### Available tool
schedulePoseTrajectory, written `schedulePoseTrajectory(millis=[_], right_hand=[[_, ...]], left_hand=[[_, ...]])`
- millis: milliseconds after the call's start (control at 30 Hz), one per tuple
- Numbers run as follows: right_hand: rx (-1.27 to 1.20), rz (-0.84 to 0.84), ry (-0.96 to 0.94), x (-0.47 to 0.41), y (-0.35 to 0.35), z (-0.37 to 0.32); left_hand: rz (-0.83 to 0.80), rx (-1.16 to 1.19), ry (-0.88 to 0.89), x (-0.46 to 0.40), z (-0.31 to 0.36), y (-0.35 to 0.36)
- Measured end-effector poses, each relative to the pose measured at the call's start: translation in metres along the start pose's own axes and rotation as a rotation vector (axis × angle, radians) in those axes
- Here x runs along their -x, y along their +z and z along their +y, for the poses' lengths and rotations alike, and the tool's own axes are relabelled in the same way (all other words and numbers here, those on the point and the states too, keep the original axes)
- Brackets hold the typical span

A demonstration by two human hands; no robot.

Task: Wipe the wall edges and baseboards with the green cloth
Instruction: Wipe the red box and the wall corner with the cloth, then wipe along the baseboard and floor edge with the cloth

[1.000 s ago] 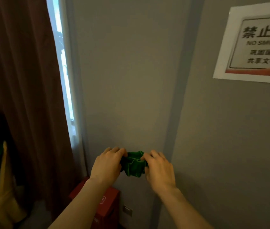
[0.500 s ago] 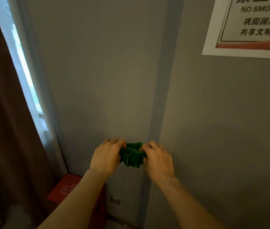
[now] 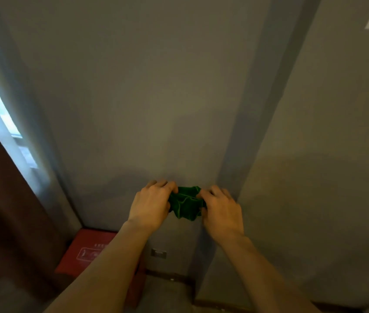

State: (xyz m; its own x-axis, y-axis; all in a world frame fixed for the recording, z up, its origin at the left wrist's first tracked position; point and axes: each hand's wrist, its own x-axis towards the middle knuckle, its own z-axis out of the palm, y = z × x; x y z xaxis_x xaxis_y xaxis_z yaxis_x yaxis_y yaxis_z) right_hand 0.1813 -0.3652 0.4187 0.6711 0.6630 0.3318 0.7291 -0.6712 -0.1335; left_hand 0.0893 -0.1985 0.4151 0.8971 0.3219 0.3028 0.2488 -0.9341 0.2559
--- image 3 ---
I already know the person's left hand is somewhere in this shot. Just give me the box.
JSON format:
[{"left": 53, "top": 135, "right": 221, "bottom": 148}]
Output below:
[{"left": 128, "top": 180, "right": 179, "bottom": 232}]

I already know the person's right hand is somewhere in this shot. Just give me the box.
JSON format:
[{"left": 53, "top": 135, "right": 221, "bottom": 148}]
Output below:
[{"left": 196, "top": 185, "right": 245, "bottom": 247}]

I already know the green cloth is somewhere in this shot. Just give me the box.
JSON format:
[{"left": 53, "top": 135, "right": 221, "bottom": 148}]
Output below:
[{"left": 168, "top": 186, "right": 207, "bottom": 222}]

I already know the person's right forearm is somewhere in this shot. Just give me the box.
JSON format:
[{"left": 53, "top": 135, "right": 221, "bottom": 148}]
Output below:
[{"left": 219, "top": 235, "right": 322, "bottom": 313}]

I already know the person's left forearm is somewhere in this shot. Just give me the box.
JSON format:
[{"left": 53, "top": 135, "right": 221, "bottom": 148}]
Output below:
[{"left": 42, "top": 220, "right": 154, "bottom": 313}]

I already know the red box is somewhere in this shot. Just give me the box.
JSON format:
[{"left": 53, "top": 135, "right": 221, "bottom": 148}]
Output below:
[{"left": 55, "top": 228, "right": 146, "bottom": 308}]

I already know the brown curtain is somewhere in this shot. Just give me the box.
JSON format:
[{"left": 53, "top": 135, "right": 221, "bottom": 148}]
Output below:
[{"left": 0, "top": 102, "right": 62, "bottom": 303}]

